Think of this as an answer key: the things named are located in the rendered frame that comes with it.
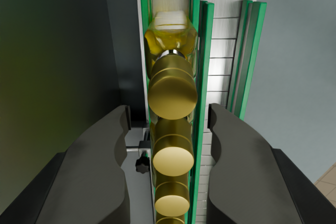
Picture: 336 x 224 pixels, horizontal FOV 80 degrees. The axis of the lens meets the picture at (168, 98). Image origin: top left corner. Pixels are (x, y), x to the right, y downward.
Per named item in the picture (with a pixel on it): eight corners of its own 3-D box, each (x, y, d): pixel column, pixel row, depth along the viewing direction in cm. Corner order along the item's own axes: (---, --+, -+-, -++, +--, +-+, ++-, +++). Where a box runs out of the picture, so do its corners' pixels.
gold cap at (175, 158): (153, 114, 19) (149, 146, 15) (191, 113, 19) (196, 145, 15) (155, 143, 21) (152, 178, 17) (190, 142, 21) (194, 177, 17)
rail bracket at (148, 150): (125, 119, 49) (111, 161, 37) (153, 119, 49) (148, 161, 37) (127, 133, 51) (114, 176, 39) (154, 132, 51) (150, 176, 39)
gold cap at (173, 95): (149, 55, 16) (143, 75, 13) (193, 53, 16) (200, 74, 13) (152, 93, 18) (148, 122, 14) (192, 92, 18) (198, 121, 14)
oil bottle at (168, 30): (155, 11, 37) (139, 35, 18) (185, 10, 37) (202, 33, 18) (156, 42, 40) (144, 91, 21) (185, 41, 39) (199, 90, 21)
